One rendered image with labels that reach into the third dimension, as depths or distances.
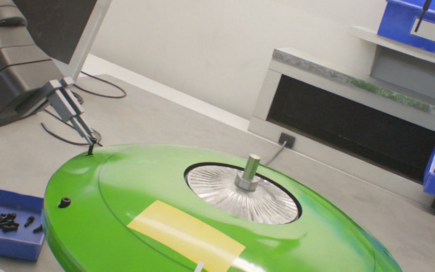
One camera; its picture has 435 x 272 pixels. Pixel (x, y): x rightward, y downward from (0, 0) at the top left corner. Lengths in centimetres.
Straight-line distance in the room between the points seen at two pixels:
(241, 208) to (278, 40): 96
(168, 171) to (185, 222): 7
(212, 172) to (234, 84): 94
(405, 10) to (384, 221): 40
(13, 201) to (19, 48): 24
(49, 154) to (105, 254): 50
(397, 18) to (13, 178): 75
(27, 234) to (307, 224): 34
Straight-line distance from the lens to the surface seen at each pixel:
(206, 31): 141
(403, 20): 108
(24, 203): 68
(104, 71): 140
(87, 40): 106
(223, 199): 41
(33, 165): 80
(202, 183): 43
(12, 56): 49
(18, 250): 59
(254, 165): 43
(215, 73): 141
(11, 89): 47
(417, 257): 94
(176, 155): 47
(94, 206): 39
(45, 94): 48
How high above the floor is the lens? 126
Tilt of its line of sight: 17 degrees down
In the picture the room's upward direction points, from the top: 18 degrees clockwise
